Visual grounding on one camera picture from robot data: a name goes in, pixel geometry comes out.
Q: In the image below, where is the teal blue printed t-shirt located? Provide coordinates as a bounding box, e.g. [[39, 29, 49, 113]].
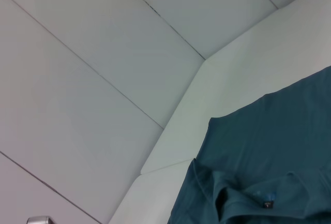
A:
[[167, 65, 331, 224]]

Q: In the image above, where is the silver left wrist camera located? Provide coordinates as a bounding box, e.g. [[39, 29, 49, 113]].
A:
[[26, 215, 53, 224]]

